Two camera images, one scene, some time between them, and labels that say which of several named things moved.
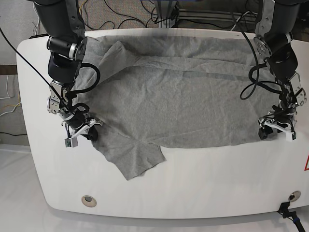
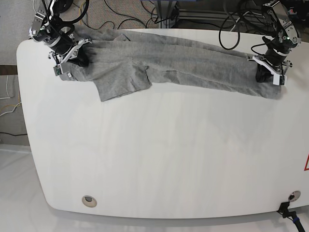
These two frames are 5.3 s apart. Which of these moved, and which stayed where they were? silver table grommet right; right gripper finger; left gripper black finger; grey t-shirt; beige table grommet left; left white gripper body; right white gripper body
Moved: right white gripper body; left white gripper body; left gripper black finger; right gripper finger; grey t-shirt
Stayed: silver table grommet right; beige table grommet left
